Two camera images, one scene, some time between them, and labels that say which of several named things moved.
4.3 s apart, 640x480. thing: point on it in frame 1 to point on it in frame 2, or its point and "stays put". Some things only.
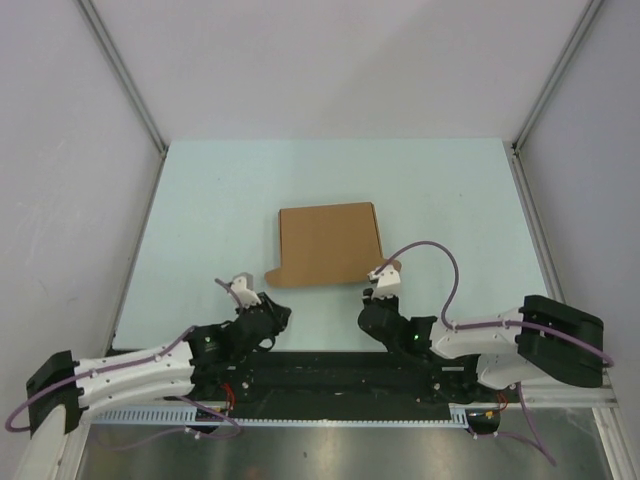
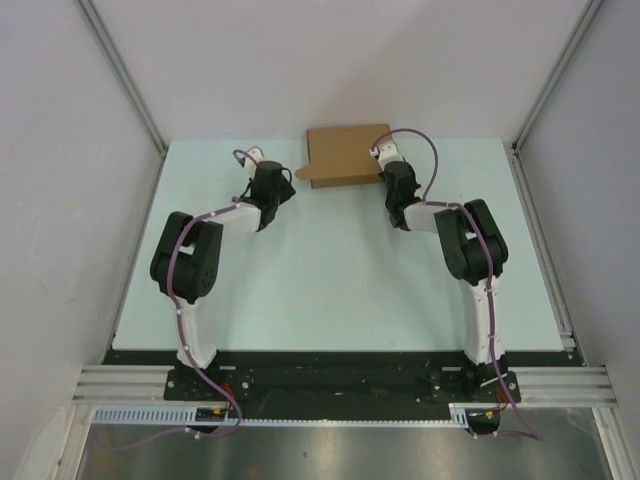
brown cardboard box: x=332 y=244 to x=342 y=155
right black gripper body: x=392 y=303 to x=389 y=201
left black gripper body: x=279 y=325 to x=283 y=193
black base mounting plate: x=285 y=376 stays put
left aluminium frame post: x=112 y=51 stays put
